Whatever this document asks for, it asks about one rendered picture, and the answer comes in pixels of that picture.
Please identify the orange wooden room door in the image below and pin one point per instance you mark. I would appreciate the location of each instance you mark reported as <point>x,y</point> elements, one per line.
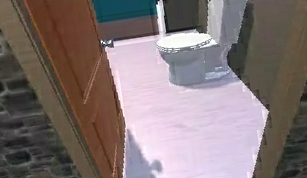
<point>69,55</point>

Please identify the white toilet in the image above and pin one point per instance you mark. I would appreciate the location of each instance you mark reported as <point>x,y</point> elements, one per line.
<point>195,47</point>

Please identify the dark grey room door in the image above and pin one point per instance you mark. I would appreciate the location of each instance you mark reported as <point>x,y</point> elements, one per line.
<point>180,0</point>

